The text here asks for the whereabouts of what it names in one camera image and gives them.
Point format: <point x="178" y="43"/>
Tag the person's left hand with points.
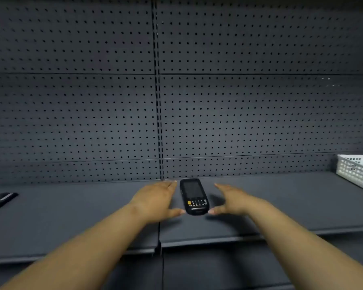
<point x="152" y="202"/>

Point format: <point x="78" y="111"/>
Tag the person's right hand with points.
<point x="234" y="202"/>

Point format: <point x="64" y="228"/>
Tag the person's right thumb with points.
<point x="217" y="211"/>

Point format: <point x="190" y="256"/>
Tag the person's left thumb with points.
<point x="175" y="212"/>

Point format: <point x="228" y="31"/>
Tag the person's right forearm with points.
<point x="305" y="247"/>

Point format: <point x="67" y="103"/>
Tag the person's left forearm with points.
<point x="78" y="250"/>

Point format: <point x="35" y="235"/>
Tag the black handheld barcode scanner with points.
<point x="192" y="196"/>

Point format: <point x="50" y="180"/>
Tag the grey metal shelf board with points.
<point x="290" y="205"/>
<point x="72" y="220"/>

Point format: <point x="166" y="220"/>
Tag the slotted metal shelf upright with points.
<point x="157" y="87"/>

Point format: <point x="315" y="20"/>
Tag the grey pegboard back panel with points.
<point x="266" y="87"/>
<point x="71" y="90"/>

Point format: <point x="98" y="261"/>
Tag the white plastic mesh basket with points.
<point x="357" y="170"/>

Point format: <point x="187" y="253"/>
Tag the flat black device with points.
<point x="1" y="199"/>

